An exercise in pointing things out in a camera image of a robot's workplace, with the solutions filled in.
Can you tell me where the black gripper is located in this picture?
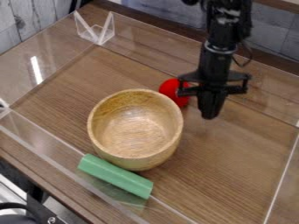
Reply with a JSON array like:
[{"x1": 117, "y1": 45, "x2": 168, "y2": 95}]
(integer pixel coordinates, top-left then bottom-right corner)
[{"x1": 176, "y1": 45, "x2": 251, "y2": 119}]

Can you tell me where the red plush fruit green leaf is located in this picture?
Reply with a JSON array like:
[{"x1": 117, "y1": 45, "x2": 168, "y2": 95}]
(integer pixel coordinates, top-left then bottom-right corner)
[{"x1": 159, "y1": 78, "x2": 189, "y2": 108}]

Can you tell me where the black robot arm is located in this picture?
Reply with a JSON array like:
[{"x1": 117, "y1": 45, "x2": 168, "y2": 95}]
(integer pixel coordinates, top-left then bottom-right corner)
[{"x1": 176, "y1": 0, "x2": 252, "y2": 120}]

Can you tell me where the wooden bowl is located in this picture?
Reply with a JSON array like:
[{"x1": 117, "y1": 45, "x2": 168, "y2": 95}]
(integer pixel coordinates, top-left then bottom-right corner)
[{"x1": 87, "y1": 88, "x2": 183, "y2": 172}]

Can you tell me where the green rectangular block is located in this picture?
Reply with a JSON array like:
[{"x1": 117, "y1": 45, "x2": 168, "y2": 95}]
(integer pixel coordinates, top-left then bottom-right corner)
[{"x1": 77, "y1": 154, "x2": 155, "y2": 200}]

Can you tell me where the black metal mount bracket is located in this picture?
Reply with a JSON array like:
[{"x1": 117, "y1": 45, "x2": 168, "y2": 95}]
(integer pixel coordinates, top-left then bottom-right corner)
[{"x1": 27, "y1": 195, "x2": 65, "y2": 224}]

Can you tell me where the black cable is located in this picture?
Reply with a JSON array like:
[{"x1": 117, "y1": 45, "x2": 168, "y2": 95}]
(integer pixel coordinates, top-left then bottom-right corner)
[{"x1": 0, "y1": 202, "x2": 31, "y2": 213}]

